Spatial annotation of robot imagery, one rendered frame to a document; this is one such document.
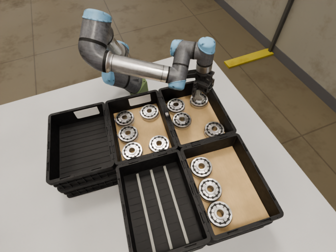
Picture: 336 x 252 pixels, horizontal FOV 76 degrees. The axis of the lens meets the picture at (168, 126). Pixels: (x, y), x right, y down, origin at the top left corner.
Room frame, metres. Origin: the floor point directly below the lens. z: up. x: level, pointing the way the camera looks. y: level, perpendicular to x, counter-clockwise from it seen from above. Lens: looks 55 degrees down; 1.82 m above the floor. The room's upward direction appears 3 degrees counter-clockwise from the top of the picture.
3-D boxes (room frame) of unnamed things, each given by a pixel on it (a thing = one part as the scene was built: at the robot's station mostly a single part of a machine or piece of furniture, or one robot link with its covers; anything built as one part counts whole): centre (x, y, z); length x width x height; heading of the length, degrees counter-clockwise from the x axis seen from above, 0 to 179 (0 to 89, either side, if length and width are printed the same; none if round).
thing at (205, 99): (0.84, -0.19, 0.86); 0.10 x 0.10 x 0.01
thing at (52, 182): (0.58, 0.44, 0.92); 0.40 x 0.30 x 0.02; 13
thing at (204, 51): (0.81, -0.18, 1.21); 0.09 x 0.08 x 0.11; 72
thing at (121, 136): (0.63, 0.21, 0.86); 0.10 x 0.10 x 0.01
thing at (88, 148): (0.58, 0.44, 0.87); 0.40 x 0.30 x 0.11; 13
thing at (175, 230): (0.26, 0.05, 0.87); 0.40 x 0.30 x 0.11; 13
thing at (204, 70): (0.81, -0.19, 1.13); 0.08 x 0.08 x 0.05
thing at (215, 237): (0.33, -0.24, 0.92); 0.40 x 0.30 x 0.02; 13
